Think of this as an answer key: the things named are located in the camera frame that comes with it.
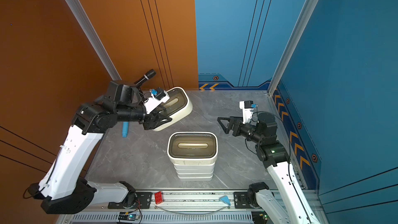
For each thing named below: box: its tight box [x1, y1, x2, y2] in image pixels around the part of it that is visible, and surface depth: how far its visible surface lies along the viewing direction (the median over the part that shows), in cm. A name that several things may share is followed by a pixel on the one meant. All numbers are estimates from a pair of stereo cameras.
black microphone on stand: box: [133, 68, 157, 89], surface depth 96 cm
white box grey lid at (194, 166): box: [173, 162, 216, 171], surface depth 67 cm
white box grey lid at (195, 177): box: [177, 174, 214, 182], surface depth 77 cm
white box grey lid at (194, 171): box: [175, 169, 215, 175], surface depth 72 cm
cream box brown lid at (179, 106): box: [153, 86, 193, 132], surface depth 60 cm
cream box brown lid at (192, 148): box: [166, 131, 219, 166], surface depth 62 cm
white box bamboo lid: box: [176, 170, 215, 179], surface depth 73 cm
